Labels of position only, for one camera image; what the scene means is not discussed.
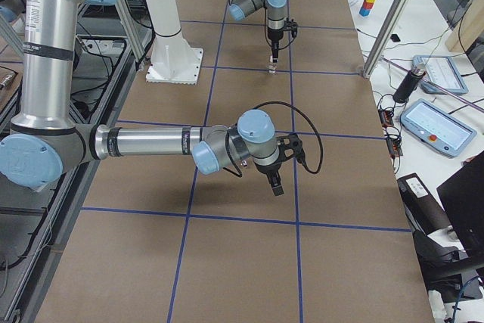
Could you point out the orange circuit board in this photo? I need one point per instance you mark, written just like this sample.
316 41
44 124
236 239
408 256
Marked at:
386 118

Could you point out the black cylinder device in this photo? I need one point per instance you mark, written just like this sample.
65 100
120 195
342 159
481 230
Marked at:
409 84

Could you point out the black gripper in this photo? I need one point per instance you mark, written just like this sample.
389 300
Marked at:
274 36
269 170

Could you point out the small black square object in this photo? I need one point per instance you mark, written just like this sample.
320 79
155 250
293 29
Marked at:
395 38

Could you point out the teach pendant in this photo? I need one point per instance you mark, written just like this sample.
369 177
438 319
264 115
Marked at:
436 128
442 71

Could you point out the aluminium frame post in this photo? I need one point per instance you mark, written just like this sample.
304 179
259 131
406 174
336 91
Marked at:
383 36

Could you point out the wooden board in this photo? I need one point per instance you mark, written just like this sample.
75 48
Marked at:
468 29

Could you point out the black monitor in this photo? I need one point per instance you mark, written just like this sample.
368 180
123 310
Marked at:
462 198

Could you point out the stacked coloured blocks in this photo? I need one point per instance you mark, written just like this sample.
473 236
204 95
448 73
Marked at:
366 8

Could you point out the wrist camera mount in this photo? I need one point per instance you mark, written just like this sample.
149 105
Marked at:
292 26
290 146

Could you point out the far teach pendant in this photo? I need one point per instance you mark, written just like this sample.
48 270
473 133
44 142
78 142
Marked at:
442 71

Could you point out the white camera pole stand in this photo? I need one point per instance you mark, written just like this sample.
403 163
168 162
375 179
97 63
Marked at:
172 59

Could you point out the black box with label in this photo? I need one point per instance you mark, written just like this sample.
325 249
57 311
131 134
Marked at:
422 205

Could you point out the near teach pendant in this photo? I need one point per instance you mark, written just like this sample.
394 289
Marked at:
436 128

